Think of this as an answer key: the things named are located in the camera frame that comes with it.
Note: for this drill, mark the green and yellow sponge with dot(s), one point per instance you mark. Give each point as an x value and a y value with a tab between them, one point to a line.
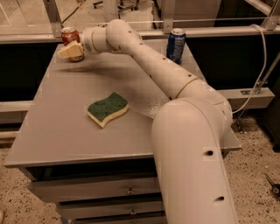
107	109

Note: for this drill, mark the middle grey drawer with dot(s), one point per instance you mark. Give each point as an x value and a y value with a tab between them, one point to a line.
95	211

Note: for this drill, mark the grey floor ledge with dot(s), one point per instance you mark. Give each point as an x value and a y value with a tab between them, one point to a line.
237	98

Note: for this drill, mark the bottom grey drawer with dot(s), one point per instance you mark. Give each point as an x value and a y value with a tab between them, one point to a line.
151	218

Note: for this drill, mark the blue pepsi can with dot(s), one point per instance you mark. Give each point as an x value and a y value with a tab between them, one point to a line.
175	45

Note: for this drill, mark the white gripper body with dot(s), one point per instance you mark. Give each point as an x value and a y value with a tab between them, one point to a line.
87	40

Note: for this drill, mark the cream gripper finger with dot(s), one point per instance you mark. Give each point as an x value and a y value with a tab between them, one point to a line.
74	49

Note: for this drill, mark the red coke can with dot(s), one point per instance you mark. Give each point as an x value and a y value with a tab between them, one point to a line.
68	35

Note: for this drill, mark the top grey drawer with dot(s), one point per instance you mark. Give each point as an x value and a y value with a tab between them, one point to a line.
66	190

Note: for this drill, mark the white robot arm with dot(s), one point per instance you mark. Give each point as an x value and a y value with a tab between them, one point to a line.
186	132

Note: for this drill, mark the grey drawer cabinet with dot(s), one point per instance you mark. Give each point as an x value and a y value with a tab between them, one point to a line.
58	140

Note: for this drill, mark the grey drawer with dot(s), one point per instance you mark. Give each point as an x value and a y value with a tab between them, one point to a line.
95	211
66	190
151	218

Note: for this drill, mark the black caster wheel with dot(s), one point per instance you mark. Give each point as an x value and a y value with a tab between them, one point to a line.
275	188

